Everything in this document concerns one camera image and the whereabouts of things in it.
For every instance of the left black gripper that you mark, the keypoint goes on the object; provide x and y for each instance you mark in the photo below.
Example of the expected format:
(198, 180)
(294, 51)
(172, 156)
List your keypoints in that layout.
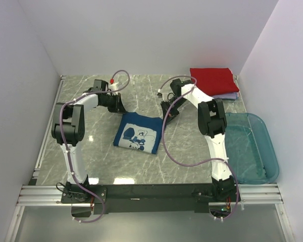
(118, 107)

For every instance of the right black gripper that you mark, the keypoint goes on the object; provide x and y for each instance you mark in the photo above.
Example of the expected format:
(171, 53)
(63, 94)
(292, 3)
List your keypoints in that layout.
(165, 107)

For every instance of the blue t shirt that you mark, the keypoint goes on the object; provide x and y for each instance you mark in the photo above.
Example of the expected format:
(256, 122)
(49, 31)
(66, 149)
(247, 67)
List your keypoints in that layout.
(139, 132)

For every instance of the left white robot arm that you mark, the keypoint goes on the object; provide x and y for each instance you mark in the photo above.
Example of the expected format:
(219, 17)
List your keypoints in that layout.
(68, 129)

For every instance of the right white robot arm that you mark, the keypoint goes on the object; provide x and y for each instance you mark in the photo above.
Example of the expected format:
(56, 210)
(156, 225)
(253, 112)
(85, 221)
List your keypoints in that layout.
(212, 124)

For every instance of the red folded t shirt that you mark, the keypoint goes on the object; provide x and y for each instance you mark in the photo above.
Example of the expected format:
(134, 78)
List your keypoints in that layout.
(214, 81)

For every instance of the lavender folded t shirt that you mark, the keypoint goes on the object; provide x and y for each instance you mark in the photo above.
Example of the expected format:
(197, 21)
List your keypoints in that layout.
(227, 96)

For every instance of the teal plastic bin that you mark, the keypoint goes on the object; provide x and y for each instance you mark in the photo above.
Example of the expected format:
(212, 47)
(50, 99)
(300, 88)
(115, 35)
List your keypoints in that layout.
(250, 150)

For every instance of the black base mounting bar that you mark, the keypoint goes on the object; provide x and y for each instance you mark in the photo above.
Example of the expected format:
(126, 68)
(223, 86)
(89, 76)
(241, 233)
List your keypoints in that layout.
(150, 198)

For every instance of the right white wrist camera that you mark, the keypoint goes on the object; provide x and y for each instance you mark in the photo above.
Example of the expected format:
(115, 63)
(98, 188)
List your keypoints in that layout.
(163, 95)

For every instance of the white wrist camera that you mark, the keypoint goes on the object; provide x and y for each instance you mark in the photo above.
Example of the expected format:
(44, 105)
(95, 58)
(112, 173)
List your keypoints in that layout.
(114, 87)
(163, 95)

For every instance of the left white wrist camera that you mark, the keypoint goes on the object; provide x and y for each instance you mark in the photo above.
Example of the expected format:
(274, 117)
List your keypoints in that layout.
(114, 87)

